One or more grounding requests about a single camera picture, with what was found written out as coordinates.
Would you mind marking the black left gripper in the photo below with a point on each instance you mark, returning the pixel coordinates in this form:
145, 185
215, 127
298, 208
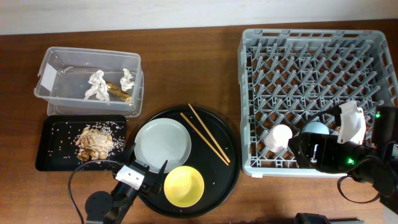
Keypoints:
157, 183

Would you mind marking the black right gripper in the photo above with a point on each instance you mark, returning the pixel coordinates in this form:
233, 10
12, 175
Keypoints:
324, 142

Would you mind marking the blue plastic cup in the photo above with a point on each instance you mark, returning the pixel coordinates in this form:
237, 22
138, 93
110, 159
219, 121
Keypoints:
316, 127

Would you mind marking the white round plate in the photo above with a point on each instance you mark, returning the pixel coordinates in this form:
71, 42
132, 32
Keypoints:
162, 141

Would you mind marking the yellow bowl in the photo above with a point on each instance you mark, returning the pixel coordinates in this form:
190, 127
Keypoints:
184, 186

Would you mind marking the pink plastic cup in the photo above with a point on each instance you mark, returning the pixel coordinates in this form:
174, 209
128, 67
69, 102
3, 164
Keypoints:
278, 137

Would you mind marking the food scraps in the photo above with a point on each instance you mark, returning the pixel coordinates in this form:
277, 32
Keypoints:
94, 144

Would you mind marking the white napkin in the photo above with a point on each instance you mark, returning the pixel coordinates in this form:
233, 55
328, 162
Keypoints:
126, 81
98, 87

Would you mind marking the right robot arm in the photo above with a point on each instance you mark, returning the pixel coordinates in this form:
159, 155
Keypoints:
376, 165

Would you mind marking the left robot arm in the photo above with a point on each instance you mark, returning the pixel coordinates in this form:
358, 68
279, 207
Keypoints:
104, 207

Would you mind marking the grey dishwasher rack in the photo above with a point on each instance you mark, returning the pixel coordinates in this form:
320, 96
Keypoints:
287, 75

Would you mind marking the black object at bottom edge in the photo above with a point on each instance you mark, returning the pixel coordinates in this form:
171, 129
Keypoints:
309, 218

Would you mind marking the black rectangular tray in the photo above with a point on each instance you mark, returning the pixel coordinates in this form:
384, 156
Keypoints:
57, 148

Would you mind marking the clear plastic bin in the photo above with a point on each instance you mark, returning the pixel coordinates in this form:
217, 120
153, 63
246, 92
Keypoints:
64, 79

